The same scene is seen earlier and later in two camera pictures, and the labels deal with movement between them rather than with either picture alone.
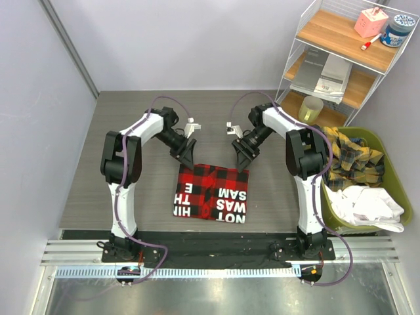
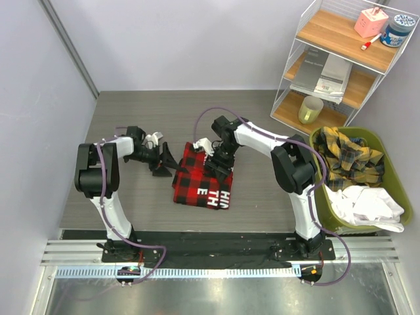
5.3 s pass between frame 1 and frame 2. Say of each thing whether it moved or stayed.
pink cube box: stayed
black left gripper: moved
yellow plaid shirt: stayed
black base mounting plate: stayed
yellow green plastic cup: stayed
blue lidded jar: stayed
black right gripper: moved
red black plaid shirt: moved
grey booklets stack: stayed
